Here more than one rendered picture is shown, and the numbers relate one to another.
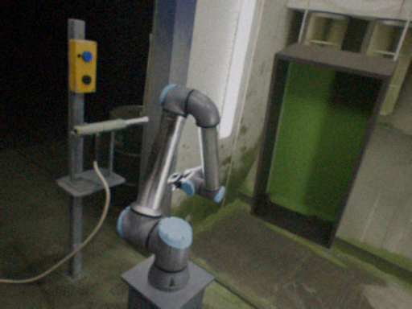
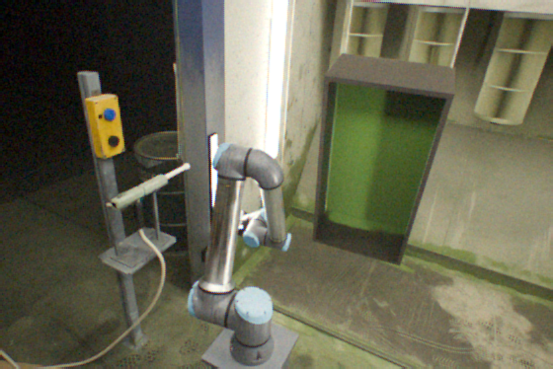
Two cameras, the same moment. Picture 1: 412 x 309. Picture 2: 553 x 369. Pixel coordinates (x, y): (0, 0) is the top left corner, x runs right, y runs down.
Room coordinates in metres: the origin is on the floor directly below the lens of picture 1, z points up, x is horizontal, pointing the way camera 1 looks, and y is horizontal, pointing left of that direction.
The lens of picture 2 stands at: (0.15, 0.17, 1.98)
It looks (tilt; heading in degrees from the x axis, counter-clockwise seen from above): 28 degrees down; 352
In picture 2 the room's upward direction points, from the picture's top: 4 degrees clockwise
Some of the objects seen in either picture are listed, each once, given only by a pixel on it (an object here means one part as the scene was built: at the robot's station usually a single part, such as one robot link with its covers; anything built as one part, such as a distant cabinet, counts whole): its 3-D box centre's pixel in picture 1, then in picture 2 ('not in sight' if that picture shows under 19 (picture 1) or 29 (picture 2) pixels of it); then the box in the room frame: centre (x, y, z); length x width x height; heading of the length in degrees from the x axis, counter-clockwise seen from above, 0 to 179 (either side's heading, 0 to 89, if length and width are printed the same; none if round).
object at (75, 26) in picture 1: (76, 166); (117, 234); (1.75, 0.77, 0.82); 0.06 x 0.06 x 1.64; 57
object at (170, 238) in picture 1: (171, 241); (251, 314); (1.18, 0.10, 0.83); 0.17 x 0.15 x 0.18; 66
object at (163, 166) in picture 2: (138, 158); (176, 192); (2.86, 0.66, 0.44); 0.59 x 0.58 x 0.89; 38
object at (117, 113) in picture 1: (142, 116); (172, 145); (2.87, 0.66, 0.86); 0.54 x 0.54 x 0.01
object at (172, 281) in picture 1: (170, 267); (252, 337); (1.18, 0.09, 0.69); 0.19 x 0.19 x 0.10
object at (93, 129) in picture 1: (113, 137); (156, 196); (1.75, 0.55, 1.05); 0.49 x 0.05 x 0.23; 147
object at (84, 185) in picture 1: (93, 155); (137, 222); (1.66, 0.64, 0.95); 0.26 x 0.15 x 0.32; 147
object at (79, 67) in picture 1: (83, 66); (106, 126); (1.72, 0.73, 1.42); 0.12 x 0.06 x 0.26; 147
